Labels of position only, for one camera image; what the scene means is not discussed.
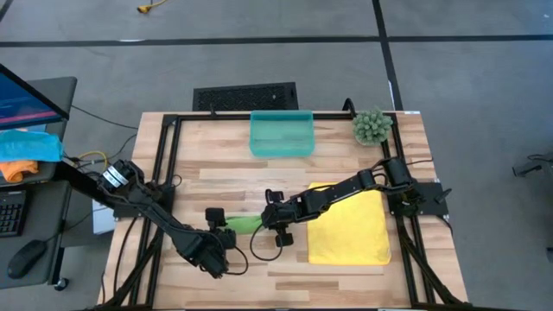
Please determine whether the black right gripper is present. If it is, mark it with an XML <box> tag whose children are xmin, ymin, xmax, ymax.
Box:
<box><xmin>260</xmin><ymin>188</ymin><xmax>303</xmax><ymax>249</ymax></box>

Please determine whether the green microfiber towel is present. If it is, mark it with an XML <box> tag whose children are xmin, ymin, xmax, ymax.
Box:
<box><xmin>225</xmin><ymin>214</ymin><xmax>264</xmax><ymax>236</ymax></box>

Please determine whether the yellow microfiber towel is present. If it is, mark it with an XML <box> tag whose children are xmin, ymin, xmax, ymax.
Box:
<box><xmin>306</xmin><ymin>181</ymin><xmax>392</xmax><ymax>266</ymax></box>

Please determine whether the teal plastic basket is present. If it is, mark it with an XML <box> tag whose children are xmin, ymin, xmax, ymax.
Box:
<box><xmin>249</xmin><ymin>109</ymin><xmax>315</xmax><ymax>158</ymax></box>

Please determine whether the white box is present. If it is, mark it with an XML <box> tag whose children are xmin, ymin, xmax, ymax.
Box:
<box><xmin>92</xmin><ymin>179</ymin><xmax>118</xmax><ymax>236</ymax></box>

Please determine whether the black mesh box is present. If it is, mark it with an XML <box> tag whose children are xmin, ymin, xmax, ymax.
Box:
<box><xmin>192</xmin><ymin>81</ymin><xmax>299</xmax><ymax>112</ymax></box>

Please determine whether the artificial green potted plant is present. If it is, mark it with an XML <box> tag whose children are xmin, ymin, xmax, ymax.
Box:
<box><xmin>351</xmin><ymin>107</ymin><xmax>394</xmax><ymax>147</ymax></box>

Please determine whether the black diagonal bar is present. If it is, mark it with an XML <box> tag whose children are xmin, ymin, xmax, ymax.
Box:
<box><xmin>54</xmin><ymin>160</ymin><xmax>118</xmax><ymax>207</ymax></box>

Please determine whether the grey side desk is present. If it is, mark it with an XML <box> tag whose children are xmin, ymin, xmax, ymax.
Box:
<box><xmin>0</xmin><ymin>76</ymin><xmax>79</xmax><ymax>289</ymax></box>

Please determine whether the black computer mouse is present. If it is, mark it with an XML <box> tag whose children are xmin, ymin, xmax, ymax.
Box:
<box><xmin>6</xmin><ymin>239</ymin><xmax>48</xmax><ymax>280</ymax></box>

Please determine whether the black keyboard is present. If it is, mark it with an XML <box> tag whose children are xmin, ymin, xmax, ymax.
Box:
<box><xmin>0</xmin><ymin>189</ymin><xmax>28</xmax><ymax>238</ymax></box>

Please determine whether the blue cloth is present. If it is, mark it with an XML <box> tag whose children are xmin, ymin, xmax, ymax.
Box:
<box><xmin>0</xmin><ymin>129</ymin><xmax>65</xmax><ymax>163</ymax></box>

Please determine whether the orange cloth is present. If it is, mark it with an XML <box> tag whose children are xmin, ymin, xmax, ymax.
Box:
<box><xmin>0</xmin><ymin>160</ymin><xmax>39</xmax><ymax>183</ymax></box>

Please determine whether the computer monitor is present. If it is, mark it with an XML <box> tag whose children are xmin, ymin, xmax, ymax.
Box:
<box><xmin>0</xmin><ymin>63</ymin><xmax>71</xmax><ymax>131</ymax></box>

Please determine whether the black stand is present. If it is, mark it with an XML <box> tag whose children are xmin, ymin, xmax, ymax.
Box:
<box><xmin>512</xmin><ymin>150</ymin><xmax>553</xmax><ymax>178</ymax></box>

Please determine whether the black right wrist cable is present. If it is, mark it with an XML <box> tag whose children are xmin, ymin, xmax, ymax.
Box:
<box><xmin>249</xmin><ymin>224</ymin><xmax>282</xmax><ymax>263</ymax></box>

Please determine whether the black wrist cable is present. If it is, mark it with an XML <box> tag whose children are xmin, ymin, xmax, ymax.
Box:
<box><xmin>224</xmin><ymin>244</ymin><xmax>250</xmax><ymax>276</ymax></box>
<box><xmin>249</xmin><ymin>224</ymin><xmax>282</xmax><ymax>263</ymax></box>

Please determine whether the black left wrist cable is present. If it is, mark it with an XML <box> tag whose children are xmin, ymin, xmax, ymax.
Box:
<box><xmin>224</xmin><ymin>244</ymin><xmax>250</xmax><ymax>276</ymax></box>

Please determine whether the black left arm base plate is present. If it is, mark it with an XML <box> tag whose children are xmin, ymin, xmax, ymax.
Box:
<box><xmin>112</xmin><ymin>183</ymin><xmax>176</xmax><ymax>219</ymax></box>

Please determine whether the black aluminium table frame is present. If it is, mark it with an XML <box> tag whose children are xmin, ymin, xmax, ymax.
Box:
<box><xmin>92</xmin><ymin>111</ymin><xmax>474</xmax><ymax>311</ymax></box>

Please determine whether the yellow cable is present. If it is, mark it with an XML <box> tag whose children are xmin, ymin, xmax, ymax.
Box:
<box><xmin>77</xmin><ymin>149</ymin><xmax>109</xmax><ymax>181</ymax></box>

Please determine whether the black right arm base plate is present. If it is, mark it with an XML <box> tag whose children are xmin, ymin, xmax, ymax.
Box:
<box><xmin>386</xmin><ymin>181</ymin><xmax>450</xmax><ymax>217</ymax></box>

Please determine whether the black floor cable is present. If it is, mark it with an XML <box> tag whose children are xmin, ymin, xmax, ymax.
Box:
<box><xmin>71</xmin><ymin>105</ymin><xmax>139</xmax><ymax>130</ymax></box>

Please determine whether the yellow cable plug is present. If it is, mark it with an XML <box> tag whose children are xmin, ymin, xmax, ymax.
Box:
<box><xmin>137</xmin><ymin>0</ymin><xmax>168</xmax><ymax>14</ymax></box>

